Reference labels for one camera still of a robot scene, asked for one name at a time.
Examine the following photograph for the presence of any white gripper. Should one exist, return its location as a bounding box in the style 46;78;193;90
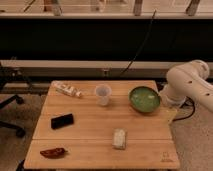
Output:
160;94;181;124

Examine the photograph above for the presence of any white sponge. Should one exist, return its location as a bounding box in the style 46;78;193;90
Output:
112;129;126;150

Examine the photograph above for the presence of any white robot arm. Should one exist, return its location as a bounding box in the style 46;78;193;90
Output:
159;60;213;124

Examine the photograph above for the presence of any green bowl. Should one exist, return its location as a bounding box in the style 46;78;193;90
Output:
129;86;161;113

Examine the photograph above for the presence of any clear plastic cup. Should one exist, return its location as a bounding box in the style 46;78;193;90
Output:
95;84;111;106

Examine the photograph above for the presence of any black rectangular box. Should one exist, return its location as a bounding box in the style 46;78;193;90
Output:
51;114;74;129

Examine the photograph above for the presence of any white tube package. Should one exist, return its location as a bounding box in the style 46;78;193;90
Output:
53;81;82;98

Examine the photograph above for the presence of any red chili pepper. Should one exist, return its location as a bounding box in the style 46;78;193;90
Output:
40;148;66;158

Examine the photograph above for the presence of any black office chair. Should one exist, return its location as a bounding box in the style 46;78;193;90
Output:
0;63;27;138

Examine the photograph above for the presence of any black floor cable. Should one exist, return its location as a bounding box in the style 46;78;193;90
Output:
173;97;197;122

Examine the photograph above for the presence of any black hanging cable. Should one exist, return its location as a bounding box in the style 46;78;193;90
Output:
119;9;158;77

